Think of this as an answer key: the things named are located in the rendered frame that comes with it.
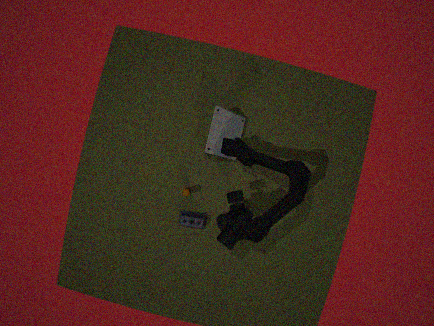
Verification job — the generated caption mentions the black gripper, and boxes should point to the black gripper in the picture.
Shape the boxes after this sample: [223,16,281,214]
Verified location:
[226,190,246,220]

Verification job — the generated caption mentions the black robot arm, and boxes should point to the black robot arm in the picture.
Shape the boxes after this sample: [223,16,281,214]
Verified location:
[216,137,311,250]

